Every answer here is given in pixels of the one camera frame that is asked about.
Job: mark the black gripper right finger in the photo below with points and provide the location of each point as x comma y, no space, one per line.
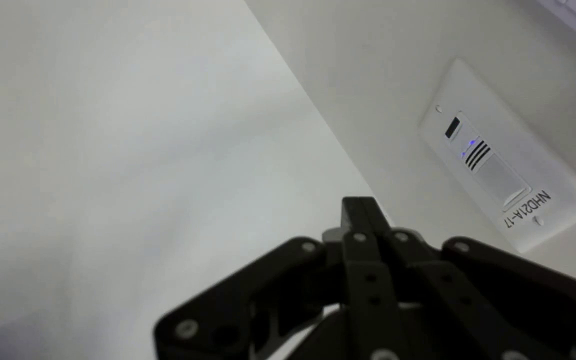
489,301

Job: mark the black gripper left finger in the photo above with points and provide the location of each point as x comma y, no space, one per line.
280,293

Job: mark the white light switch plate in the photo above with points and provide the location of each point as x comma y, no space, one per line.
500,156

